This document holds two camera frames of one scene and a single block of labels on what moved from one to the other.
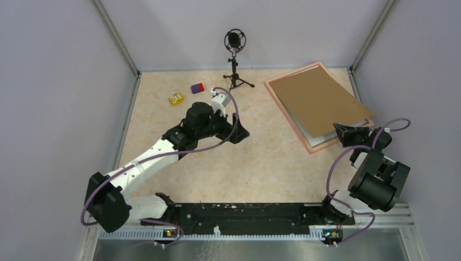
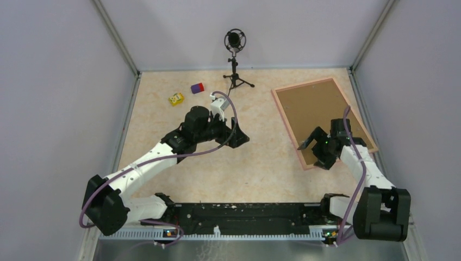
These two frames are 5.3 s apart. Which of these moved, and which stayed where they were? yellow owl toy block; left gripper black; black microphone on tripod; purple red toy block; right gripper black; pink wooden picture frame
Moved: pink wooden picture frame; right gripper black
Stayed: black microphone on tripod; left gripper black; purple red toy block; yellow owl toy block
